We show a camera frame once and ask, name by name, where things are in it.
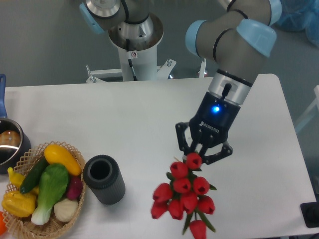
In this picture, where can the orange fruit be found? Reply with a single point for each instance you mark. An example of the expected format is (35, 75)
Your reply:
(3, 227)

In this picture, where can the yellow bell pepper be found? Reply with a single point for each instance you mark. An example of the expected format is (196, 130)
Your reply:
(19, 205)

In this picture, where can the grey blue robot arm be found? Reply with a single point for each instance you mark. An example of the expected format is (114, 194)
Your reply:
(240, 42)

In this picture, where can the blue handled saucepan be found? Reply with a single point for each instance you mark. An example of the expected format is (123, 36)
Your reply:
(13, 141)

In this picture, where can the red tulip bouquet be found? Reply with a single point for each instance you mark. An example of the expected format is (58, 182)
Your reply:
(185, 196)

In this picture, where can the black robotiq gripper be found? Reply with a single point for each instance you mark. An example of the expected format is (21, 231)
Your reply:
(209, 128)

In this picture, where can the white garlic bulb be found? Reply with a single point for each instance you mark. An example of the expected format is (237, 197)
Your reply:
(65, 209)

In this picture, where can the yellow squash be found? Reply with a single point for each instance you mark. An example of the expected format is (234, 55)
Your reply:
(54, 153)

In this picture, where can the blue plastic bag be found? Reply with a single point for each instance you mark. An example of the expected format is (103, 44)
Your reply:
(301, 15)

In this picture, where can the woven wicker basket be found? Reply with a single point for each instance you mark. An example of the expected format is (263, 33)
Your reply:
(23, 228)

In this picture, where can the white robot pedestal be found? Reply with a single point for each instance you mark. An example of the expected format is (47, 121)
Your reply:
(137, 46)

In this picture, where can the dark grey ribbed vase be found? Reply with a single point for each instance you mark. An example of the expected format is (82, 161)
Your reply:
(102, 175)

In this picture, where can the green bok choy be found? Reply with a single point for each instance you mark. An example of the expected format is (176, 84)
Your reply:
(52, 186)

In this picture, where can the white frame at right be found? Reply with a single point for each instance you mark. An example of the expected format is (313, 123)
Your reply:
(309, 113)

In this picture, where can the green cucumber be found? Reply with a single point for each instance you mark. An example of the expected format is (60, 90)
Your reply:
(33, 177)

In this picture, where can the black device at edge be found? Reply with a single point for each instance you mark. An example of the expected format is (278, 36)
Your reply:
(310, 212)

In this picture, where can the small yellow gourd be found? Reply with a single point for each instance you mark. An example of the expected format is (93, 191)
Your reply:
(15, 178)

